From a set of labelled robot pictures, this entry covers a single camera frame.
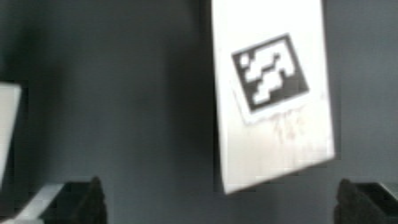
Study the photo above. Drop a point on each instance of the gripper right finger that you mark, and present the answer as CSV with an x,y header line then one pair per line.
x,y
367,203

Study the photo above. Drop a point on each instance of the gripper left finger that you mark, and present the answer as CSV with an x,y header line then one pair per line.
x,y
69,203

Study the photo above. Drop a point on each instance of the white round stool seat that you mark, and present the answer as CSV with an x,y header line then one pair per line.
x,y
10,104

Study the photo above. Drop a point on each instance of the white stool leg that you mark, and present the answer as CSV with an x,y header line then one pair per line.
x,y
277,137

